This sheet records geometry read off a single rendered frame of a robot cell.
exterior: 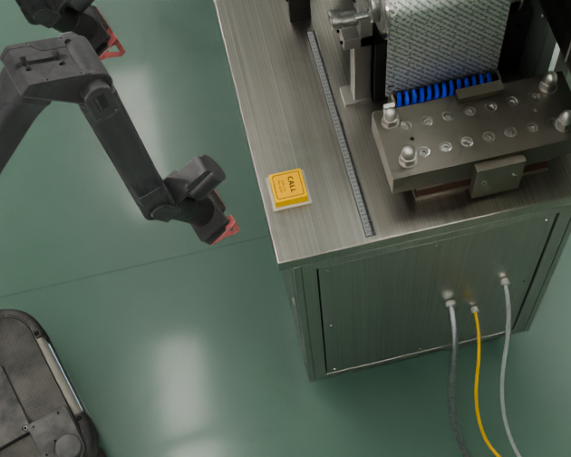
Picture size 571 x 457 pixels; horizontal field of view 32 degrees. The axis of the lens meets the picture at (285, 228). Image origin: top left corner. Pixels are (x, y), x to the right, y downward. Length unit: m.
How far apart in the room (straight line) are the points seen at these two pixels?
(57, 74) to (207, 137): 1.95
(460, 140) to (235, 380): 1.18
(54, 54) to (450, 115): 0.94
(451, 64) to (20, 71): 0.99
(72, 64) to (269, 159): 0.86
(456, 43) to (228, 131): 1.41
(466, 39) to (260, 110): 0.50
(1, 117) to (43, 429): 1.41
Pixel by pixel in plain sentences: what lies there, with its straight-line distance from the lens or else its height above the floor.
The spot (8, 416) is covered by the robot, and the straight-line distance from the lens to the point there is 2.71.
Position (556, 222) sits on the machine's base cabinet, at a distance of 2.21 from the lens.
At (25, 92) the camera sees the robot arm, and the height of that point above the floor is 1.70.
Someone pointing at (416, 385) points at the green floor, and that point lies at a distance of 2.86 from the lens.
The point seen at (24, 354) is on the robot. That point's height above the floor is 0.24.
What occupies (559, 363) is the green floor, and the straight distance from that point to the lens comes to 2.93.
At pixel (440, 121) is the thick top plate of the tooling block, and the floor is 1.03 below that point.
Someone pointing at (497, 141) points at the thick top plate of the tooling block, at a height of 1.03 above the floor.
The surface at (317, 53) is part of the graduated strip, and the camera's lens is 2.27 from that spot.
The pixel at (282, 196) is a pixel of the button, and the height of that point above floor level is 0.92.
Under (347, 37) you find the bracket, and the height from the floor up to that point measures 1.14.
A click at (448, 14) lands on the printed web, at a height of 1.25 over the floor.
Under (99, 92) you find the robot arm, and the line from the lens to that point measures 1.34.
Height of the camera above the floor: 2.72
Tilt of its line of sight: 63 degrees down
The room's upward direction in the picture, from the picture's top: 8 degrees counter-clockwise
